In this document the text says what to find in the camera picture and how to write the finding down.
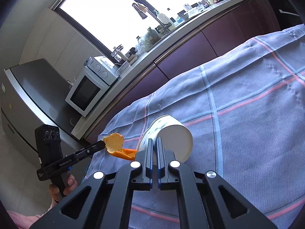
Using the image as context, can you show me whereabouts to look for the white blue-dotted paper cup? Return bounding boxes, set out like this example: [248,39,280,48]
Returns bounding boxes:
[137,115,193,162]

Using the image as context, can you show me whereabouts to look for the orange peel piece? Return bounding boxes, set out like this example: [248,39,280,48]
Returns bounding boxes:
[102,133,124,154]

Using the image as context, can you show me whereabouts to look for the pink sleeve left forearm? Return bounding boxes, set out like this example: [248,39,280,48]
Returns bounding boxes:
[7,211,46,229]

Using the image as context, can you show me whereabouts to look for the white kitchen countertop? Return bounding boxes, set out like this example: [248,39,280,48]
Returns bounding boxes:
[71,0,283,139]

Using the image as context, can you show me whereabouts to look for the large kitchen window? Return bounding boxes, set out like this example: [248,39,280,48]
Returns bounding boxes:
[55,0,200,55]

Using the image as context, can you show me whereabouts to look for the person's left hand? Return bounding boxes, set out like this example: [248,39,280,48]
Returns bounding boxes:
[49,174,79,202]

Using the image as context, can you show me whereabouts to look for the grey refrigerator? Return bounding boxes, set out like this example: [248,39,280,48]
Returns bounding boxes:
[1,58,84,167]

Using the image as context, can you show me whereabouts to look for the white microwave oven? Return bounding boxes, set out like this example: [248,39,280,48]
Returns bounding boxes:
[65,56,118,117]

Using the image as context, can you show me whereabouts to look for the purple checked tablecloth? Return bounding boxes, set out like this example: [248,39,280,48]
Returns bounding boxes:
[93,24,304,228]

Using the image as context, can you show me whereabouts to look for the white dish soap bottle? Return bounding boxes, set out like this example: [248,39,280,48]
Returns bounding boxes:
[157,13,176,31]

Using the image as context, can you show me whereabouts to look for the steel sink faucet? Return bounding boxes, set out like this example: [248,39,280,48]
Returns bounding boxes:
[132,2,170,33]

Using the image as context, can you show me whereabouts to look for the maroon base cabinets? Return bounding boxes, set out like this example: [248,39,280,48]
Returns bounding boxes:
[85,0,280,143]

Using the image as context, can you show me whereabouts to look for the black built-in oven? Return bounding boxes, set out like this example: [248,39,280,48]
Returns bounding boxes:
[268,0,302,30]

